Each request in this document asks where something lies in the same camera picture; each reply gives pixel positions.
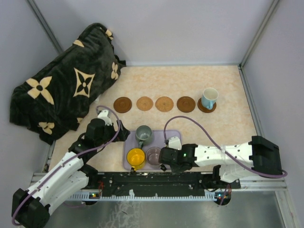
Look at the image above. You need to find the black floral plush blanket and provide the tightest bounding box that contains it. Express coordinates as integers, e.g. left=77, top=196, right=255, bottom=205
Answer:
left=9, top=23, right=126, bottom=144

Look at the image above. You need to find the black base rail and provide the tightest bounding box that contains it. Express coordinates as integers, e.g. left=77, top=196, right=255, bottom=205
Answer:
left=85, top=172, right=228, bottom=197

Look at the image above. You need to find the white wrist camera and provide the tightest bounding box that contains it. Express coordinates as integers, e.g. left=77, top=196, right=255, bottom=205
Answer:
left=166, top=136, right=182, bottom=150
left=97, top=110, right=113, bottom=126

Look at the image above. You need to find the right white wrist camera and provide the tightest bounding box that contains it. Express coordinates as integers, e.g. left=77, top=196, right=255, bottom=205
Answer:
left=166, top=136, right=182, bottom=150

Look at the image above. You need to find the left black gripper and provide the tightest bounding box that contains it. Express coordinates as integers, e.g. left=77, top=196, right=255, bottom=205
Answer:
left=95, top=120, right=130, bottom=147

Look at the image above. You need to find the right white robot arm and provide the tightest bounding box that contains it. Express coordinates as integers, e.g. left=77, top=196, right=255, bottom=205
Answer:
left=158, top=136, right=287, bottom=188

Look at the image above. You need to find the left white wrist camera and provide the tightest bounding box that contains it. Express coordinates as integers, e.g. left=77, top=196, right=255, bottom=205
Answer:
left=97, top=110, right=113, bottom=126

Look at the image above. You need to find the grey green mug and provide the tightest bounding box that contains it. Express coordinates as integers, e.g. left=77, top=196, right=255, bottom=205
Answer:
left=135, top=125, right=154, bottom=149

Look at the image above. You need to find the woven coaster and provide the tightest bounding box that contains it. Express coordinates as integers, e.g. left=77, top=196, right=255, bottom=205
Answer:
left=155, top=96, right=174, bottom=112
left=136, top=96, right=153, bottom=111

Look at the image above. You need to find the yellow mug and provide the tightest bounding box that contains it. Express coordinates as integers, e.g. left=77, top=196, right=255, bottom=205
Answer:
left=126, top=148, right=146, bottom=171

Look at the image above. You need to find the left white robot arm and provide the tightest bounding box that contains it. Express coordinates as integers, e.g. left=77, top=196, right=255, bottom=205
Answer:
left=11, top=118, right=130, bottom=228

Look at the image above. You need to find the lavender plastic tray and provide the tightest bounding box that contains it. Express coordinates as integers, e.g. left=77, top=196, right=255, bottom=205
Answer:
left=123, top=130, right=182, bottom=172

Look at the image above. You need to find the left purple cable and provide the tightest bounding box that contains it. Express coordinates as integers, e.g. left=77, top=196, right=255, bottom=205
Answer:
left=11, top=105, right=119, bottom=226

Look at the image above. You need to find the aluminium frame rail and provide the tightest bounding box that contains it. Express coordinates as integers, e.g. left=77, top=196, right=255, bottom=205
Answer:
left=28, top=172, right=288, bottom=202

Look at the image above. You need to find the light blue mug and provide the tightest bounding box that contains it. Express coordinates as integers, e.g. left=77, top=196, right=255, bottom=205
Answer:
left=201, top=87, right=219, bottom=110

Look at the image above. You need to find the mauve purple mug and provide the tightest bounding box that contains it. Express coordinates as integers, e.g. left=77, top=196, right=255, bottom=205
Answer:
left=146, top=147, right=162, bottom=170

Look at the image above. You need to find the dark wooden coaster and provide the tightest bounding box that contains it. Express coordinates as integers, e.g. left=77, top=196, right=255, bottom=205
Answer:
left=114, top=97, right=132, bottom=114
left=197, top=98, right=217, bottom=113
left=177, top=96, right=196, bottom=113

